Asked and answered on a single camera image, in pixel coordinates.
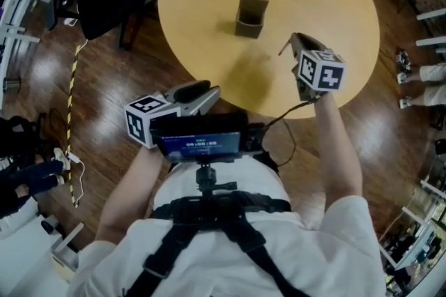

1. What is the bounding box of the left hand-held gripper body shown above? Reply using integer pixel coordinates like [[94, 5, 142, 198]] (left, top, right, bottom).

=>
[[124, 93, 182, 149]]

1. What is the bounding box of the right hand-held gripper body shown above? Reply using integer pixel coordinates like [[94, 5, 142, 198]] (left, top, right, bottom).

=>
[[291, 48, 347, 105]]

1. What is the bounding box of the brown pen holder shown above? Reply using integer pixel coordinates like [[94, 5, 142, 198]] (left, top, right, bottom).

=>
[[233, 0, 270, 40]]

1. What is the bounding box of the person's right forearm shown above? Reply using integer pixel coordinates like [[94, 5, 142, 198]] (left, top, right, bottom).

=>
[[311, 93, 366, 231]]

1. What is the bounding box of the person's left forearm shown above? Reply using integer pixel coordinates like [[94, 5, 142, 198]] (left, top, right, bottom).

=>
[[95, 145, 164, 245]]

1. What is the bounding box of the black phone with lit screen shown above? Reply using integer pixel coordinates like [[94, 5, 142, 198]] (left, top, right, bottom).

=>
[[148, 112, 250, 165]]

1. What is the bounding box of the yellow black striped floor tape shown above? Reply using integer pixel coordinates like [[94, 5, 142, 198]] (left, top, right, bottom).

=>
[[66, 44, 82, 209]]

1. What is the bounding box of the black chest harness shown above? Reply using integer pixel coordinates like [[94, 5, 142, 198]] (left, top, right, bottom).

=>
[[121, 190, 312, 297]]

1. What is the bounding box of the white side table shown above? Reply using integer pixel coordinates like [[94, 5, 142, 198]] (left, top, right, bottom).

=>
[[416, 8, 446, 58]]

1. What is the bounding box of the cardboard box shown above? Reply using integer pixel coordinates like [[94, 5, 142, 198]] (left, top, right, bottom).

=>
[[49, 222, 85, 283]]

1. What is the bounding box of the white metal desk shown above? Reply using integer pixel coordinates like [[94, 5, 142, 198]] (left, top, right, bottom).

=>
[[0, 0, 41, 108]]

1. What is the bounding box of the white shirt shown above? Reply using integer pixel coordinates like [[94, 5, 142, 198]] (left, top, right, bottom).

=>
[[68, 159, 387, 297]]

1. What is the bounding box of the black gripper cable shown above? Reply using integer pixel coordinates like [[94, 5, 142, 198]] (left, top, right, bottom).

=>
[[263, 99, 316, 168]]

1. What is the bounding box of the black chest camera mount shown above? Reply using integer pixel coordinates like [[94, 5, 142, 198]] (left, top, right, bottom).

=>
[[194, 162, 238, 199]]

